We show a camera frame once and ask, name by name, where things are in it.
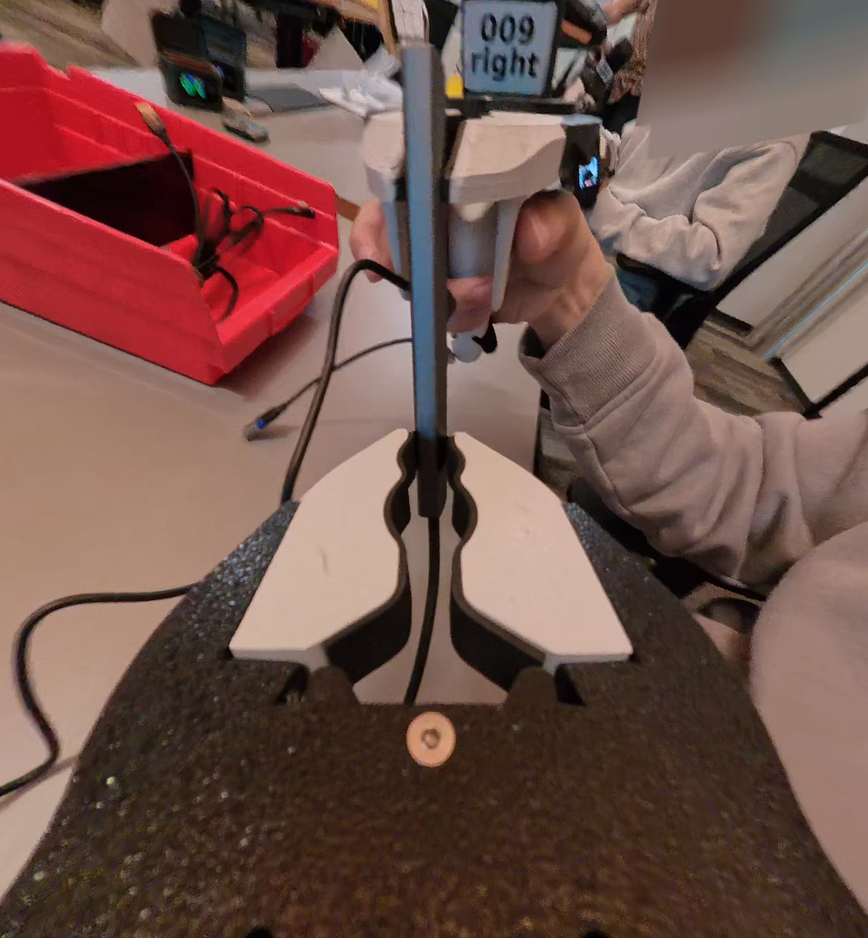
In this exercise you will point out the grey usb hub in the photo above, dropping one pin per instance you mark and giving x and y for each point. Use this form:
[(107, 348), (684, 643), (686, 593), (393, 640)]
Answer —
[(427, 293)]

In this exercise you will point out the red plastic bin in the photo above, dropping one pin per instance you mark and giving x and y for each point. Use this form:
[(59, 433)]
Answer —
[(75, 293)]

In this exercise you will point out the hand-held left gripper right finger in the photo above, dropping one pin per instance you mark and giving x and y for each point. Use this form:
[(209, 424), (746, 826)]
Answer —
[(544, 579)]

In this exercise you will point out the black tablet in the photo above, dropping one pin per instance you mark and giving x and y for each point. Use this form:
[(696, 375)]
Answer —
[(287, 97)]

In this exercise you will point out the yellow plastic bin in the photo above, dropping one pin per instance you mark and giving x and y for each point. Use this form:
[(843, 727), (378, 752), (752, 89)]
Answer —
[(454, 84)]

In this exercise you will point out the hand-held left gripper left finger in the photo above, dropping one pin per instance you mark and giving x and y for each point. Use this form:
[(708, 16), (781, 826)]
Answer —
[(309, 571)]

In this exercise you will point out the person's clothed body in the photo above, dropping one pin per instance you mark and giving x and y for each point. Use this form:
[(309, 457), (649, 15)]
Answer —
[(830, 696)]

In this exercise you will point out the person's right hand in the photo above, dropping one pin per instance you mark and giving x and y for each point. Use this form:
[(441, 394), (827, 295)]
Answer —
[(558, 264)]

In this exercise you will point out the black power station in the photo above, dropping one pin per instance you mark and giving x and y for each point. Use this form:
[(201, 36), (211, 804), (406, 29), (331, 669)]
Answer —
[(199, 58)]

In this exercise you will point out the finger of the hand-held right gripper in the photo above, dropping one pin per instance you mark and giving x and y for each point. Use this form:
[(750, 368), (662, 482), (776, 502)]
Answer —
[(386, 161), (507, 157)]

